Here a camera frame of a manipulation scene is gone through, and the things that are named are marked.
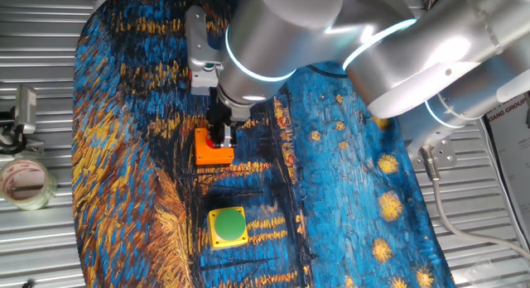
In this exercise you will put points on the orange box red mushroom button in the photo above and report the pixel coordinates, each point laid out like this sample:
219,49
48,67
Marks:
207,155

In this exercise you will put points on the white box small green button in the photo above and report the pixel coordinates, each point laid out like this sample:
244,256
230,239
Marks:
203,83

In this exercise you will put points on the small black knob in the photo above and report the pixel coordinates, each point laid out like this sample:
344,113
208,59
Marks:
28,284

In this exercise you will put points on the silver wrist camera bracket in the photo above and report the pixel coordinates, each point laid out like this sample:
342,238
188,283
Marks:
196,39

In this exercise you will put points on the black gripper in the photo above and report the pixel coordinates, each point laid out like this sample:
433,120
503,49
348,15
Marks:
219,114

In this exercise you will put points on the starry night painted cloth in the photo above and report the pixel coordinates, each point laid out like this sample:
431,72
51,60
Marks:
331,176

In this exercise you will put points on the yellow box large green button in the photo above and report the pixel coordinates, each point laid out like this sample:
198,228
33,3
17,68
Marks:
229,224

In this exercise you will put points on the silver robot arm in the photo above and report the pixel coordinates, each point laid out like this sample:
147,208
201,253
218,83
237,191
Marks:
331,39

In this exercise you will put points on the clear tape roll red print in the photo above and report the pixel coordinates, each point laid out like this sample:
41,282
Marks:
6,172

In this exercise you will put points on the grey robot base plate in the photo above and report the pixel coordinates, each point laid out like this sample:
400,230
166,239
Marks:
443,153

